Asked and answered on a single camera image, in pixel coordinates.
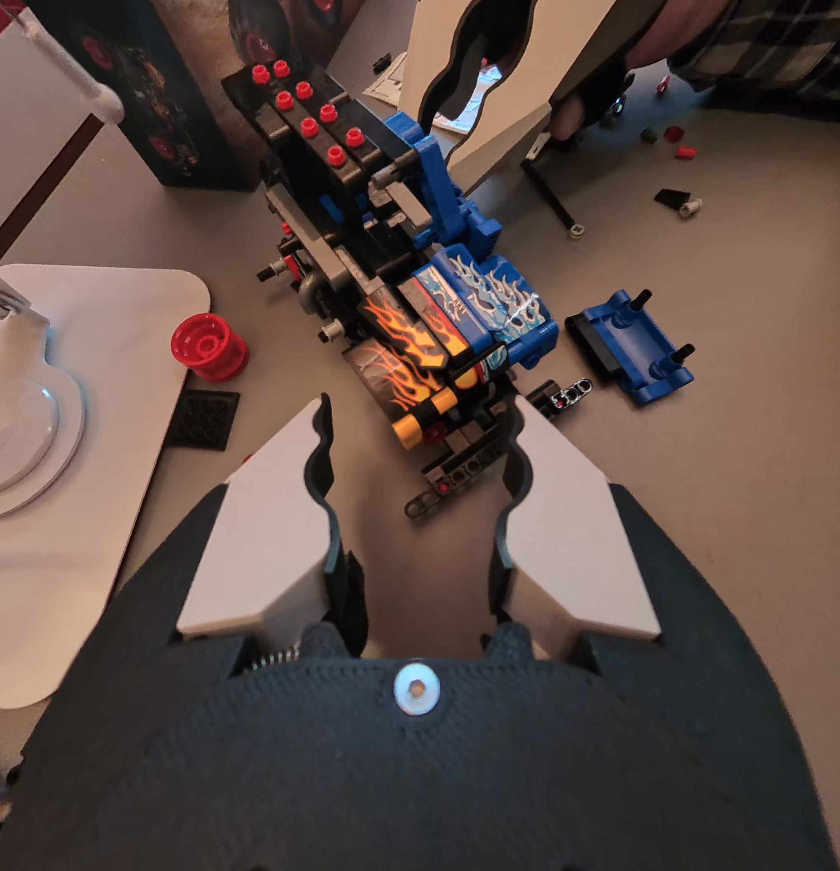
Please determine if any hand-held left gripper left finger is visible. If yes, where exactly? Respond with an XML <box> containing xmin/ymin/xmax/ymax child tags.
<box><xmin>177</xmin><ymin>393</ymin><xmax>368</xmax><ymax>657</ymax></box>

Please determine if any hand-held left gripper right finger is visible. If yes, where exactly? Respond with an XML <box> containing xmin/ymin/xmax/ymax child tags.
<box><xmin>489</xmin><ymin>395</ymin><xmax>662</xmax><ymax>660</ymax></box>

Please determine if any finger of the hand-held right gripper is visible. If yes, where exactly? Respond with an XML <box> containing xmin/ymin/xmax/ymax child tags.
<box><xmin>446</xmin><ymin>0</ymin><xmax>601</xmax><ymax>193</ymax></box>
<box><xmin>398</xmin><ymin>0</ymin><xmax>490</xmax><ymax>135</ymax></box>

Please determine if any sticker sheet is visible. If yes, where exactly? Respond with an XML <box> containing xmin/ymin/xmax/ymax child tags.
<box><xmin>363</xmin><ymin>51</ymin><xmax>504</xmax><ymax>133</ymax></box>

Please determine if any black blue toy brick truck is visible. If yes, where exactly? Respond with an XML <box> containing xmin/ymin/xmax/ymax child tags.
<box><xmin>222</xmin><ymin>61</ymin><xmax>560</xmax><ymax>521</ymax></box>

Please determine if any blue panel piece with pins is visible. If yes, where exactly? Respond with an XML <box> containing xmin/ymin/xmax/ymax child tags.
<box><xmin>564</xmin><ymin>289</ymin><xmax>695</xmax><ymax>407</ymax></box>

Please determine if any person's right forearm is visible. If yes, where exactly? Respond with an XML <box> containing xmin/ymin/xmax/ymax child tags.
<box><xmin>668</xmin><ymin>0</ymin><xmax>840</xmax><ymax>103</ymax></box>

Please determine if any person's right hand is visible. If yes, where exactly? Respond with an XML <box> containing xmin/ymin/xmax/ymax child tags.
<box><xmin>550</xmin><ymin>0</ymin><xmax>734</xmax><ymax>142</ymax></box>

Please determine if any black axle rod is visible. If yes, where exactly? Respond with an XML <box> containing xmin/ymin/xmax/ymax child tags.
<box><xmin>521</xmin><ymin>160</ymin><xmax>576</xmax><ymax>231</ymax></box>

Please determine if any black flat brick plate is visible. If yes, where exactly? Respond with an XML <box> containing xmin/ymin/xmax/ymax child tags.
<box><xmin>164</xmin><ymin>389</ymin><xmax>241</xmax><ymax>451</ymax></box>

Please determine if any small black liftarm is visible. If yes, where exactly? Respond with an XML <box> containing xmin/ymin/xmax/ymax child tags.
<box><xmin>529</xmin><ymin>377</ymin><xmax>593</xmax><ymax>416</ymax></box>

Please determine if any white metal stand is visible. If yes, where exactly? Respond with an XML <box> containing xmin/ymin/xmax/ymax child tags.
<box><xmin>0</xmin><ymin>264</ymin><xmax>211</xmax><ymax>709</ymax></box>

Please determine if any red wheel rim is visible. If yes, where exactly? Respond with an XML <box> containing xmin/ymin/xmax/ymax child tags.
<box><xmin>171</xmin><ymin>313</ymin><xmax>251</xmax><ymax>382</ymax></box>

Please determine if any dark printed toy box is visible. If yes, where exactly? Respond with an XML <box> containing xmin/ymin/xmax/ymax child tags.
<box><xmin>25</xmin><ymin>0</ymin><xmax>366</xmax><ymax>191</ymax></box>

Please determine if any white cable with plug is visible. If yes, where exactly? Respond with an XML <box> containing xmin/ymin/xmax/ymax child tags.
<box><xmin>11</xmin><ymin>0</ymin><xmax>124</xmax><ymax>125</ymax></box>

